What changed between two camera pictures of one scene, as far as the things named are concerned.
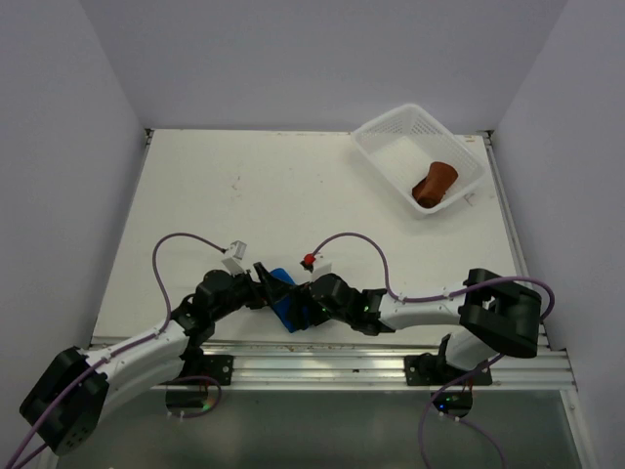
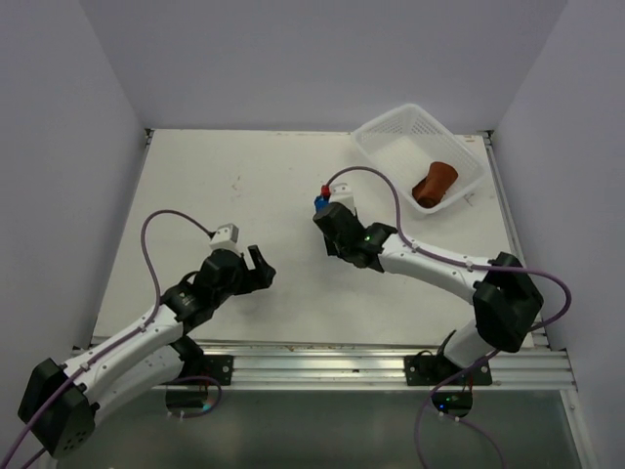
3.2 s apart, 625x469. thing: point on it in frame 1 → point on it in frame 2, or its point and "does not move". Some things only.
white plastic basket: (404, 144) does not move
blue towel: (281, 303) → (320, 202)
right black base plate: (427, 369) does not move
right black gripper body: (339, 316) → (334, 249)
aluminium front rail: (366, 367) does not move
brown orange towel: (431, 190) does not move
